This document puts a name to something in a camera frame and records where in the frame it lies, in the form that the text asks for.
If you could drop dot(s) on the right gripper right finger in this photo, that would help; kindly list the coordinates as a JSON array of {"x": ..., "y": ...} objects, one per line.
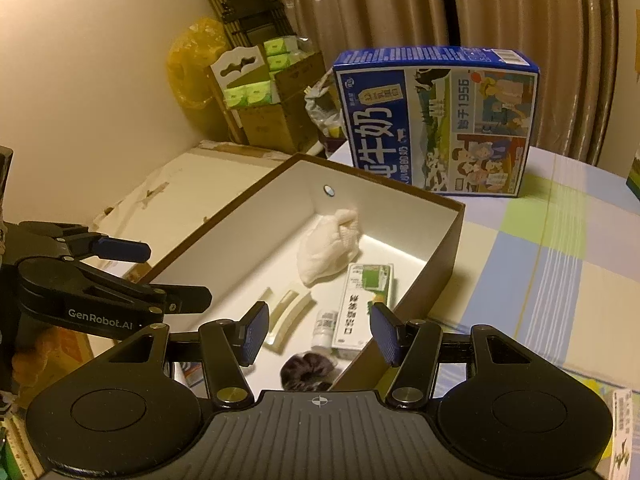
[{"x": 386, "y": 330}]

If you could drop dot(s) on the brown white storage box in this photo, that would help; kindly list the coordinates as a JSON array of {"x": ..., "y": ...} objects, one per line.
[{"x": 252, "y": 244}]

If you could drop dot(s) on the black folding cart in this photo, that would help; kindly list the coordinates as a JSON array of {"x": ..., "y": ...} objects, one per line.
[{"x": 249, "y": 23}]

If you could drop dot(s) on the dark hair scrunchie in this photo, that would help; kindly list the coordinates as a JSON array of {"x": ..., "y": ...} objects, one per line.
[{"x": 308, "y": 372}]

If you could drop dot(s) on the green milk carton box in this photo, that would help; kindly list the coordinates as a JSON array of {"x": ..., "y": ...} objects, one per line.
[{"x": 633, "y": 179}]

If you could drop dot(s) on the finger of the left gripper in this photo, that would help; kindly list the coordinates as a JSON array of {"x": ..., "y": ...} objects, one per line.
[
  {"x": 110, "y": 248},
  {"x": 182, "y": 299}
]

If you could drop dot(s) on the small white bottle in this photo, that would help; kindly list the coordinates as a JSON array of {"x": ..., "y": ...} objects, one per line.
[{"x": 323, "y": 332}]

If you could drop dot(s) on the cardboard box with tissues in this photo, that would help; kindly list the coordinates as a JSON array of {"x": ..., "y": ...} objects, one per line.
[{"x": 264, "y": 89}]

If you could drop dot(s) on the green white medicine box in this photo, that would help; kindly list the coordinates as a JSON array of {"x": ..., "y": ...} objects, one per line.
[{"x": 366, "y": 284}]

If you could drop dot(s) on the long white ointment box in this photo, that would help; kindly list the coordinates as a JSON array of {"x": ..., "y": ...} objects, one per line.
[{"x": 623, "y": 434}]

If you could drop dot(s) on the white hair clip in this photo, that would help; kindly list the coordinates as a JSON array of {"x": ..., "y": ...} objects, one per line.
[{"x": 285, "y": 311}]

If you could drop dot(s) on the blue milk carton box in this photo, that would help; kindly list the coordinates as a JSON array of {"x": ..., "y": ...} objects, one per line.
[{"x": 450, "y": 120}]

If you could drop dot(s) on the cartoon patterned mattress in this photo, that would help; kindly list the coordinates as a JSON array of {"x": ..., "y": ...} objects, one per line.
[{"x": 175, "y": 200}]

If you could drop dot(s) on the brown curtain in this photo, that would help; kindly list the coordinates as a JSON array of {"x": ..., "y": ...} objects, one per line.
[{"x": 574, "y": 43}]

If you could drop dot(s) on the plaid bed sheet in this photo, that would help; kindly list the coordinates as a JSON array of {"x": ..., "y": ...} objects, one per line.
[{"x": 556, "y": 268}]

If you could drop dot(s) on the white cloth ball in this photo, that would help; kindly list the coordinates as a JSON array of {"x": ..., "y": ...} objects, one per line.
[{"x": 329, "y": 247}]

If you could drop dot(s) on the yellow plastic bag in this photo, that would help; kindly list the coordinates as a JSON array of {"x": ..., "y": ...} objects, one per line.
[{"x": 189, "y": 59}]

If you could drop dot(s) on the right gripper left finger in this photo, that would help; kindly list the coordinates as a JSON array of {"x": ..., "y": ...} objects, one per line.
[{"x": 253, "y": 329}]

